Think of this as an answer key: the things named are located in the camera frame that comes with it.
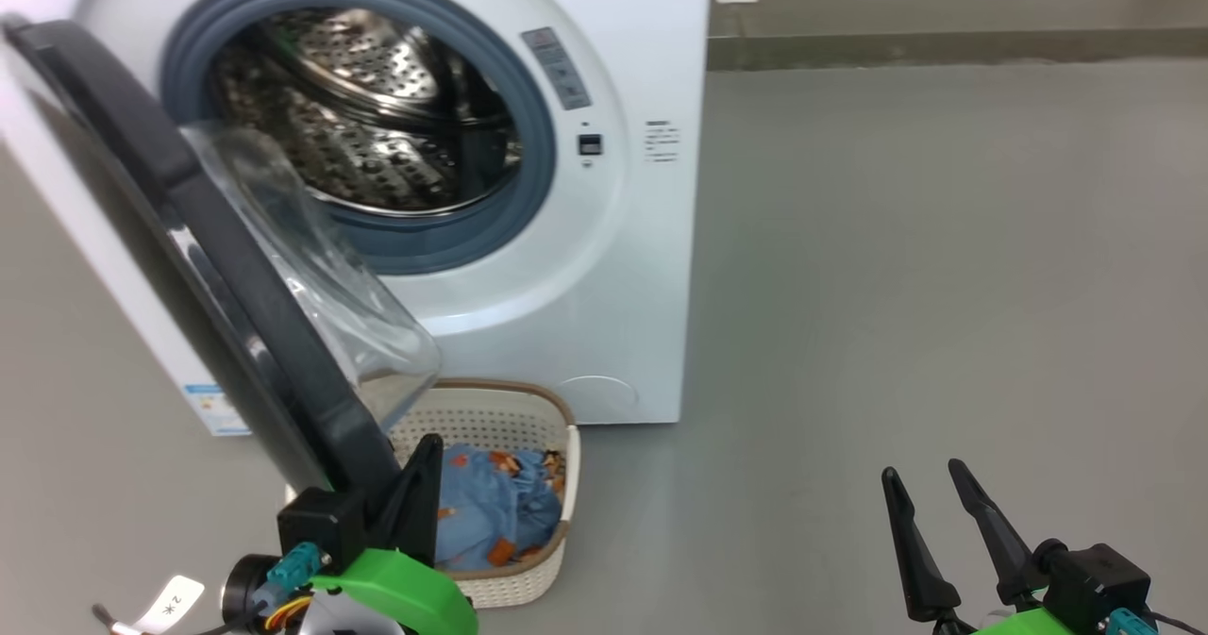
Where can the blue patterned cloth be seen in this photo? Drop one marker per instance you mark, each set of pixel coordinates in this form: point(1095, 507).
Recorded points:
point(491, 512)

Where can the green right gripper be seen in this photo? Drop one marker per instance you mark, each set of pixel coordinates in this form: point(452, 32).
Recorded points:
point(1019, 626)

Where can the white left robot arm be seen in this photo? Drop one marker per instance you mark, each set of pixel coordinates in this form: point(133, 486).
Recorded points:
point(349, 618)

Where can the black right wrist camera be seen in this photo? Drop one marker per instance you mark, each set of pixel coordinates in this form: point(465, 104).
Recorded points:
point(1095, 578)

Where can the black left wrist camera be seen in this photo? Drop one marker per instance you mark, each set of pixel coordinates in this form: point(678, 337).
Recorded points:
point(321, 522)

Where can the cream perforated laundry basket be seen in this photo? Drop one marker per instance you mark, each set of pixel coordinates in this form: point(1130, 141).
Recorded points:
point(510, 409)

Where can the round dark washer door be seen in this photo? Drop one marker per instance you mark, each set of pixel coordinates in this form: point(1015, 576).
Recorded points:
point(236, 276)

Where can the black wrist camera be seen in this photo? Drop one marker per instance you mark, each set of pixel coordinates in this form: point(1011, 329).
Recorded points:
point(1095, 578)
point(321, 522)

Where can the white front-load washing machine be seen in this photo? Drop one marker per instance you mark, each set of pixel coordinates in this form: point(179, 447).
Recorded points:
point(623, 267)

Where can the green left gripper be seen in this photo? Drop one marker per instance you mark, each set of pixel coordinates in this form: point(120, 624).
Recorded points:
point(406, 583)

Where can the blue energy label sticker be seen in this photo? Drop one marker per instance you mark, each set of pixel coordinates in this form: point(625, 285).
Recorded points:
point(217, 410)

